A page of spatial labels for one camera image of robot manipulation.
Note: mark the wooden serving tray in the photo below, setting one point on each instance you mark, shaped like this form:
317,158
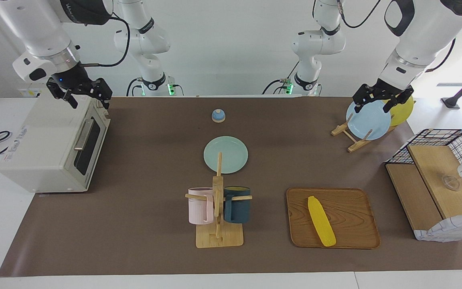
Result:
351,216

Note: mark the pink mug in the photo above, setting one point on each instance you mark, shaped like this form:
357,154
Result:
199,206

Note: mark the light blue plate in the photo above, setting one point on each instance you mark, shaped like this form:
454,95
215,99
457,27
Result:
369,122

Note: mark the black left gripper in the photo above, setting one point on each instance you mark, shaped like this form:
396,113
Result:
389,89

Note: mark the wooden shelf box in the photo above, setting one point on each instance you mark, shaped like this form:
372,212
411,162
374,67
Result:
431,168

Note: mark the dark blue mug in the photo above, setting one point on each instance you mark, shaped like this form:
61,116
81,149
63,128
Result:
237,208

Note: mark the small clear glass bowl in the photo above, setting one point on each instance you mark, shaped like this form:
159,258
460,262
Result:
450,183

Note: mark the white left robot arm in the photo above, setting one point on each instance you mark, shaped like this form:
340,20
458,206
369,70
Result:
427,28

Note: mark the yellow plate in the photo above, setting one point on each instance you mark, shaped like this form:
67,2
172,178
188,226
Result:
401,114

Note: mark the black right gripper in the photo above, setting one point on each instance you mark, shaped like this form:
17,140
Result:
74,76

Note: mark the white electrical box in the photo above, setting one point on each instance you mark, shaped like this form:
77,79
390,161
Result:
28,93

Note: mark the white toaster oven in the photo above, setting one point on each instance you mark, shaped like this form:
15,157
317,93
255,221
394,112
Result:
38,144

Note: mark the yellow corn cob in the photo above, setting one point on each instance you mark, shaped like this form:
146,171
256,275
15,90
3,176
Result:
321,220

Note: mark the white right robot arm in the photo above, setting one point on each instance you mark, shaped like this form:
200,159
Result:
38,28

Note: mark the brown table mat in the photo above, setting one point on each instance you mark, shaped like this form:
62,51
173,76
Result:
134,224

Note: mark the wooden plate rack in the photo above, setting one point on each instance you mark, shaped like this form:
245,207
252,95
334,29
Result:
357,145

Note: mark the mint green plate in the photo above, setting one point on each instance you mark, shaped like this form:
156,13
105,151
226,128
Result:
233,154

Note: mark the wooden mug tree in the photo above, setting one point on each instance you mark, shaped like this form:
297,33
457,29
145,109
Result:
219,239

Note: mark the white checked cloth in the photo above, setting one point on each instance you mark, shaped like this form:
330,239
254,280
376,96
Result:
451,230

